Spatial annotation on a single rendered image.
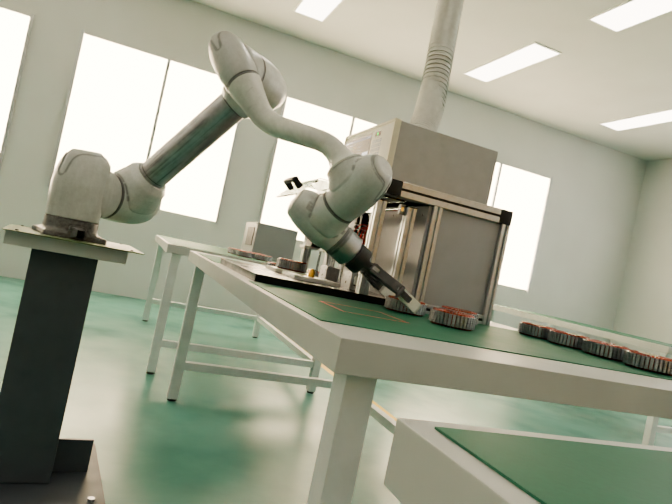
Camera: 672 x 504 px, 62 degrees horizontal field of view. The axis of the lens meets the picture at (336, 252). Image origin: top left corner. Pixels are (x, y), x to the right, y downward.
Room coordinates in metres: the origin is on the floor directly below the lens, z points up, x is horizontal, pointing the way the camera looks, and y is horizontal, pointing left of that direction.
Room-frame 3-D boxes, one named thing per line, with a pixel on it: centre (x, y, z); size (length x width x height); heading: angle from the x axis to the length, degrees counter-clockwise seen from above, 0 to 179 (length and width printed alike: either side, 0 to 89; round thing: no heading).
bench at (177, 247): (4.19, 0.73, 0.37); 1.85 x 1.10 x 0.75; 20
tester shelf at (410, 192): (2.00, -0.20, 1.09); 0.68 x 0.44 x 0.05; 20
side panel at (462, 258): (1.72, -0.38, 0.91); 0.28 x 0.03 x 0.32; 110
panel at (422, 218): (1.97, -0.14, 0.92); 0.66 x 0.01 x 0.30; 20
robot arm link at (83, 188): (1.74, 0.82, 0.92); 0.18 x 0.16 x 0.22; 157
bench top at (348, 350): (1.97, -0.13, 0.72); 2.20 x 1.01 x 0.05; 20
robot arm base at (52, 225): (1.71, 0.81, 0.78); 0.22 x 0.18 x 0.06; 39
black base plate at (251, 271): (1.89, 0.09, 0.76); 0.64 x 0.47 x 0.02; 20
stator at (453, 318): (1.36, -0.31, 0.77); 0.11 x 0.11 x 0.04
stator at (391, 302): (1.51, -0.21, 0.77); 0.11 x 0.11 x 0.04
